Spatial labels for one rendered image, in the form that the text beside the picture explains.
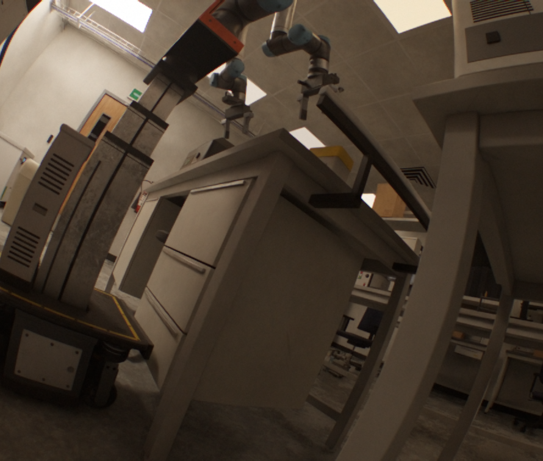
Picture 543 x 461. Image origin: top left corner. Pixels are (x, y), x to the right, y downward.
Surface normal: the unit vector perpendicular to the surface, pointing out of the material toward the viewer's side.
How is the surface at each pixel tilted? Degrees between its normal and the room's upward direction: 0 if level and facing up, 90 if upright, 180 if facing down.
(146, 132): 90
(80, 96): 90
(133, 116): 90
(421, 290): 90
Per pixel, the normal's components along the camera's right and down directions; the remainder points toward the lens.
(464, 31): -0.72, -0.43
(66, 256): 0.65, 0.11
